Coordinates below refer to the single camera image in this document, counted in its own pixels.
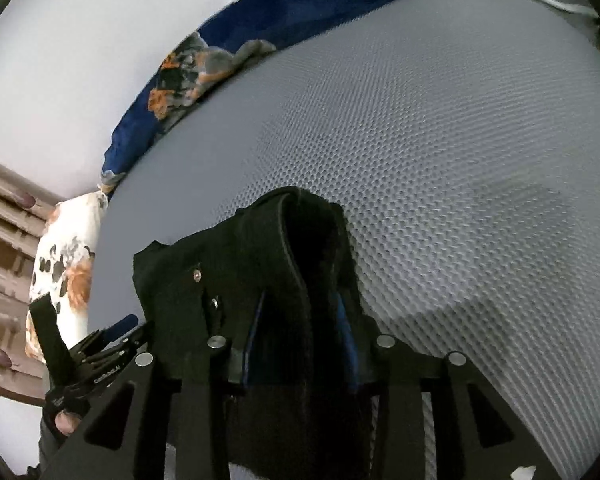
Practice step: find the beige padded headboard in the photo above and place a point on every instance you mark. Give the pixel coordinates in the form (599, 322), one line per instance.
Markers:
(0, 260)

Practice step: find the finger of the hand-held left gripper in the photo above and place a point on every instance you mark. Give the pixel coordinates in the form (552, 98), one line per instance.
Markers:
(122, 325)
(125, 345)

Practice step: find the white floral pillow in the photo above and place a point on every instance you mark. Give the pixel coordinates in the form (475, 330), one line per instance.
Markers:
(65, 240)

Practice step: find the person's left hand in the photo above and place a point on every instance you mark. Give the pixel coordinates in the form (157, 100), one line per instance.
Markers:
(69, 421)

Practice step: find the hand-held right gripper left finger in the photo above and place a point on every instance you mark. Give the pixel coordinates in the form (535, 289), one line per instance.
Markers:
(253, 345)

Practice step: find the grey mesh bed mat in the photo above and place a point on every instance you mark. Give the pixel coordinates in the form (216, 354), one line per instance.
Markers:
(430, 135)

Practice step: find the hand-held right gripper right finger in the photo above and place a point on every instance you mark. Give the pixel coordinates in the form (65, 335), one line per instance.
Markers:
(349, 347)

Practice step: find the black pants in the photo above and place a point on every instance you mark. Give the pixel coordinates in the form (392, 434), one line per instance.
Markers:
(280, 260)

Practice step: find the blue floral blanket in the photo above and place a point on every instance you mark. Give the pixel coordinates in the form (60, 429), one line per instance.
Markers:
(280, 15)

